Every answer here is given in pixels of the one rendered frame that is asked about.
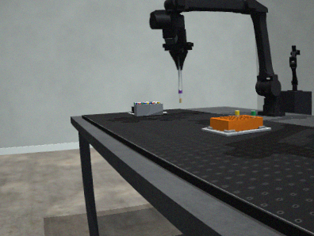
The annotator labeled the orange rectangular rack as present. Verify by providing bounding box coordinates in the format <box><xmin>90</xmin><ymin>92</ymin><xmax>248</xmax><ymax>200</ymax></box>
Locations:
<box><xmin>210</xmin><ymin>115</ymin><xmax>263</xmax><ymax>131</ymax></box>

